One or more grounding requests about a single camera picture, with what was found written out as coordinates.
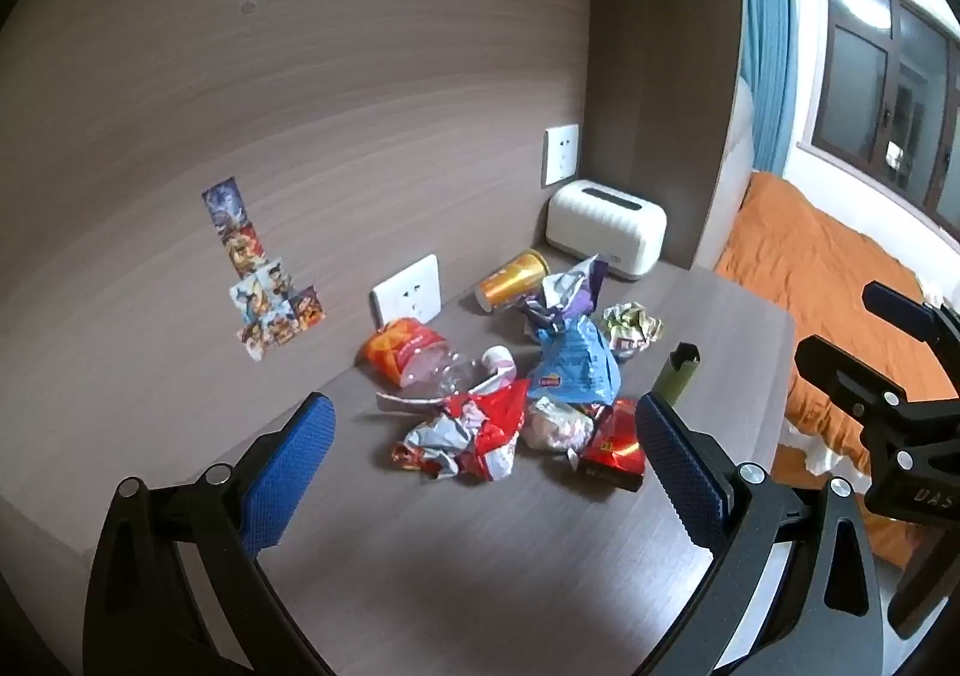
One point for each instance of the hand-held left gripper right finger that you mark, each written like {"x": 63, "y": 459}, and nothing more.
{"x": 679, "y": 470}

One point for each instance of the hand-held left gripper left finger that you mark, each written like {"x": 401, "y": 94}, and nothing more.
{"x": 289, "y": 470}

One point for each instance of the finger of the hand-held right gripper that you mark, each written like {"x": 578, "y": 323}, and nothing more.
{"x": 896, "y": 305}
{"x": 844, "y": 368}

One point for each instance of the red and gold packet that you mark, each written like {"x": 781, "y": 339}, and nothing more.
{"x": 615, "y": 451}

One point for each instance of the olive green tube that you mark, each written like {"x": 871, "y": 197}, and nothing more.
{"x": 673, "y": 376}

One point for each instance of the white plastic bag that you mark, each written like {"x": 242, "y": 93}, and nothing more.
{"x": 559, "y": 425}

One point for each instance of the paper ball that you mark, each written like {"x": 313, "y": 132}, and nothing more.
{"x": 630, "y": 331}

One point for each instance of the blue snack bag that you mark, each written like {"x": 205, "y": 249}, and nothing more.
{"x": 574, "y": 365}

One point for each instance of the orange label plastic bottle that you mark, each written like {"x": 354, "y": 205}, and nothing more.
{"x": 401, "y": 350}

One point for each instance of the red snack bag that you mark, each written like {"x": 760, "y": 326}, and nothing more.
{"x": 480, "y": 432}

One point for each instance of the purple snack wrapper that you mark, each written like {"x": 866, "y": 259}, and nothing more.
{"x": 566, "y": 293}

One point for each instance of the small white pink container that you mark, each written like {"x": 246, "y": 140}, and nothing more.
{"x": 499, "y": 361}

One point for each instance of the yellow paper cup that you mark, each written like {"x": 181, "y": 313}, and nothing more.
{"x": 510, "y": 282}

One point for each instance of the white bed sheet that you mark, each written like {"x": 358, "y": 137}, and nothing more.
{"x": 814, "y": 451}

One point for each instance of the orange blanket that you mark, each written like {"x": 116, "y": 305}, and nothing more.
{"x": 810, "y": 271}

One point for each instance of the cluster of cartoon stickers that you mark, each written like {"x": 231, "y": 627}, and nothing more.
{"x": 259, "y": 278}

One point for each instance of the dark framed window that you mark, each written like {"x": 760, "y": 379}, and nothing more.
{"x": 862, "y": 76}

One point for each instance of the white ribbed tabletop appliance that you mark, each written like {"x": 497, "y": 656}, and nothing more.
{"x": 604, "y": 230}

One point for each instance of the blue curtain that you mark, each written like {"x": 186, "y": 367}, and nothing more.
{"x": 769, "y": 31}

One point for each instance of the white wall socket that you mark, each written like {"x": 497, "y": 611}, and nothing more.
{"x": 405, "y": 293}
{"x": 561, "y": 155}

